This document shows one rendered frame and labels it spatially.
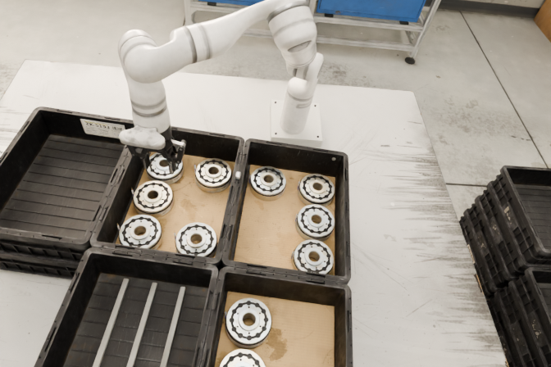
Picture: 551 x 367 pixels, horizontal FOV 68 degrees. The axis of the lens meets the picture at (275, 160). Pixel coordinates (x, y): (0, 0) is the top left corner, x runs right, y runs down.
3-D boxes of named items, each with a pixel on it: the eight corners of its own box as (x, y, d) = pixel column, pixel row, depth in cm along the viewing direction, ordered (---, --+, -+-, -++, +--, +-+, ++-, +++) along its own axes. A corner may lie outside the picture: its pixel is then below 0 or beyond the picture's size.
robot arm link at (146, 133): (118, 144, 84) (112, 122, 79) (137, 107, 91) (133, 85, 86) (162, 151, 84) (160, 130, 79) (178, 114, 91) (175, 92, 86)
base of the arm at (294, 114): (281, 113, 153) (288, 79, 140) (305, 117, 154) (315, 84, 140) (278, 132, 148) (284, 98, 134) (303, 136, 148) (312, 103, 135)
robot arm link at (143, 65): (126, 62, 69) (204, 43, 74) (112, 33, 74) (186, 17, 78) (134, 94, 74) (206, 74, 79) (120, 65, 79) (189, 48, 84)
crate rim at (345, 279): (245, 142, 120) (246, 137, 118) (346, 157, 121) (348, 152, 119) (220, 269, 94) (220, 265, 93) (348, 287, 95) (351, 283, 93)
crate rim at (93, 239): (143, 127, 120) (142, 120, 118) (245, 142, 120) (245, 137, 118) (88, 251, 94) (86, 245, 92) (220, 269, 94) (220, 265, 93)
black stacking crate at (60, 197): (49, 134, 126) (37, 106, 117) (146, 149, 127) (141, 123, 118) (-25, 251, 100) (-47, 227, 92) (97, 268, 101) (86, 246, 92)
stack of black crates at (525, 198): (453, 221, 205) (501, 165, 171) (509, 224, 208) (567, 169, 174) (479, 300, 180) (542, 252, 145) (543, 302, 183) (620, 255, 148)
